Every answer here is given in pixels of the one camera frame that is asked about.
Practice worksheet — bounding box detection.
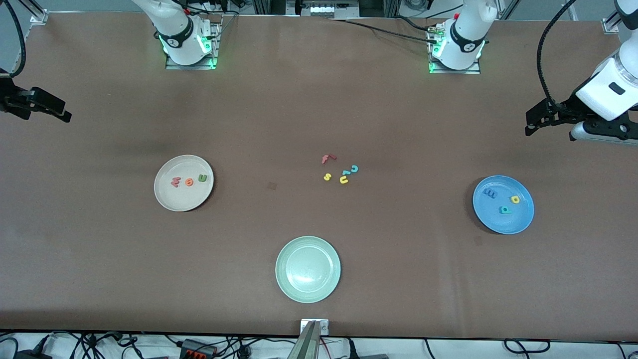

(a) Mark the blue round plate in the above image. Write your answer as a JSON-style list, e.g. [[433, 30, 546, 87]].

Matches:
[[472, 175, 535, 235]]

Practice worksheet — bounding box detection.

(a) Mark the beige brown round plate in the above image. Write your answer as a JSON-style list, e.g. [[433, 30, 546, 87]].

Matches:
[[154, 155, 215, 212]]

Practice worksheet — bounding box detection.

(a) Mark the brown table cover sheet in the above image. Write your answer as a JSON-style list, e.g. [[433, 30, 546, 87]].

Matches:
[[0, 11, 638, 341]]

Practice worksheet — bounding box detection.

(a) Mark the pale green round plate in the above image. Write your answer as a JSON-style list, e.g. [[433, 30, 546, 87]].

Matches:
[[275, 236, 342, 304]]

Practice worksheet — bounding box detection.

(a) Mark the black orange power strip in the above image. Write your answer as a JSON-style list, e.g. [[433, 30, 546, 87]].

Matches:
[[179, 338, 219, 359]]

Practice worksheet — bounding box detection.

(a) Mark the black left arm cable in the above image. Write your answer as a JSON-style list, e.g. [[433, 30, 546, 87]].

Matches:
[[536, 0, 578, 105]]

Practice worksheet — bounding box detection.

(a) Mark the short black tabletop cable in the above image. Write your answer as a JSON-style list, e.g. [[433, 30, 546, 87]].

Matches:
[[394, 15, 438, 32]]

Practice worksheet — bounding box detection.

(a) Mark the long black tabletop cable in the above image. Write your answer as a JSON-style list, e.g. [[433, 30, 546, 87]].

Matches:
[[326, 17, 440, 45]]

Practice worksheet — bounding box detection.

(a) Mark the looped black cable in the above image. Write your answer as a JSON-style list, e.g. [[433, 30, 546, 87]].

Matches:
[[502, 338, 552, 355]]

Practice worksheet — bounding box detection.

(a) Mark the aluminium frame with silver device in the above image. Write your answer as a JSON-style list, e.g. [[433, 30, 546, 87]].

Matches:
[[252, 0, 402, 18]]

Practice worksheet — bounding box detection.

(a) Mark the metal pole mounting bracket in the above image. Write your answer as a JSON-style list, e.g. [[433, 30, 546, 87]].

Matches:
[[300, 319, 329, 336]]

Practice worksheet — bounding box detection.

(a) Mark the metal camera pole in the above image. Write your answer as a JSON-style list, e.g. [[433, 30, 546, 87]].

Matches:
[[288, 321, 319, 359]]

